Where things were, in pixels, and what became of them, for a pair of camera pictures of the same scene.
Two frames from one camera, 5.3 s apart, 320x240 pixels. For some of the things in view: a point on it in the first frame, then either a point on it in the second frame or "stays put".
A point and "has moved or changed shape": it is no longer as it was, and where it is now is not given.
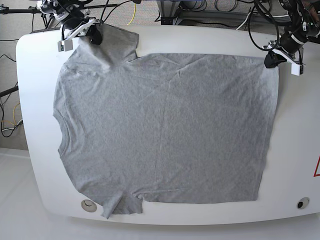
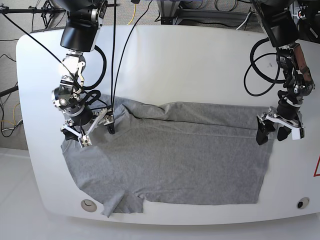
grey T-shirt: [165, 128] has moved or changed shape
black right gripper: [95, 36] to [80, 114]
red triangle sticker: [315, 174] stays put
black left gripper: [287, 43] to [286, 110]
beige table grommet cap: [89, 205] stays put
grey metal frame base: [169, 13] stays put
